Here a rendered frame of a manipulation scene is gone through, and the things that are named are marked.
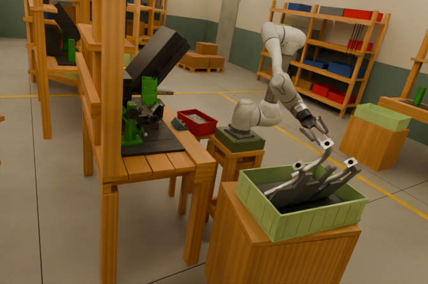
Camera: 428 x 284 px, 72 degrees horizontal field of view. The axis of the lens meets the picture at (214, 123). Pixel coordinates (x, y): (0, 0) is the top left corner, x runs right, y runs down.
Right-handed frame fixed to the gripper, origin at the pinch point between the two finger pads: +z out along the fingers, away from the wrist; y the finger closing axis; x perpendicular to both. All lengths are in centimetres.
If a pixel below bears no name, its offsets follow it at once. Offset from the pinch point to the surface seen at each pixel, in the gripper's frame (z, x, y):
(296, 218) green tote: 23.6, 7.1, -32.8
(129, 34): -366, 99, -115
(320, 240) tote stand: 33, 32, -29
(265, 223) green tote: 18, 8, -48
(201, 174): -31, 16, -71
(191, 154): -45, 11, -71
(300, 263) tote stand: 37, 37, -45
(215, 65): -581, 456, -26
